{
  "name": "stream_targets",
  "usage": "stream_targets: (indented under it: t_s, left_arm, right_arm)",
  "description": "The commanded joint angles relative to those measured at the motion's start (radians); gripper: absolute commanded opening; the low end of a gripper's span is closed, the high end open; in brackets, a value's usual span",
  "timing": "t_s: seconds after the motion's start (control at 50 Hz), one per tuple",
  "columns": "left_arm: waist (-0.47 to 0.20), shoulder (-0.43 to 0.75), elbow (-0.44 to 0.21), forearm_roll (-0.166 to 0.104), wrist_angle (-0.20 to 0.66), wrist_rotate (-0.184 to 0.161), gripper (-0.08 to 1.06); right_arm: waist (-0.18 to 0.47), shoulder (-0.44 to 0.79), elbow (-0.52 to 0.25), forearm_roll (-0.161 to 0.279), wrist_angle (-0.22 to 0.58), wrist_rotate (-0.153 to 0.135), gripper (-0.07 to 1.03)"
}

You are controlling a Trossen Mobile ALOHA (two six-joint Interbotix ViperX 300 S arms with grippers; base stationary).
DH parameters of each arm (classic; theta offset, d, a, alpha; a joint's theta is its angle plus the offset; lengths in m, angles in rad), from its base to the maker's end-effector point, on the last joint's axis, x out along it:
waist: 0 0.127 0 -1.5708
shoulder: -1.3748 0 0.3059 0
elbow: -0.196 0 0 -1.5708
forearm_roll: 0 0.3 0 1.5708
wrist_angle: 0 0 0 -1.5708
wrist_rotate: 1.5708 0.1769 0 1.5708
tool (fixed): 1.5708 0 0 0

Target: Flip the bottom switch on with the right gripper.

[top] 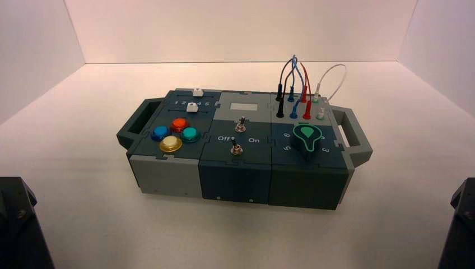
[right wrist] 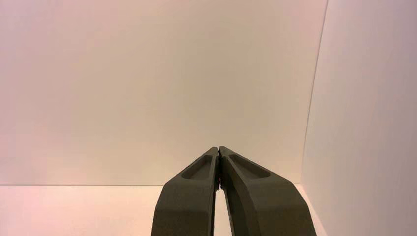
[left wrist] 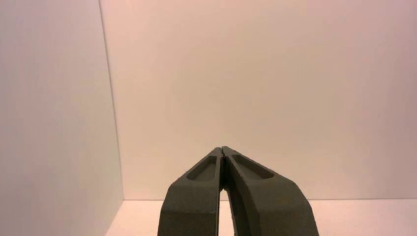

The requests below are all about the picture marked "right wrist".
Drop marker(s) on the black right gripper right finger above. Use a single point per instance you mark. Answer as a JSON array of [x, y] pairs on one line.
[[264, 205]]

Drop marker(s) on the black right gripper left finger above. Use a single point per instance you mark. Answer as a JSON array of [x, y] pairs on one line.
[[187, 205]]

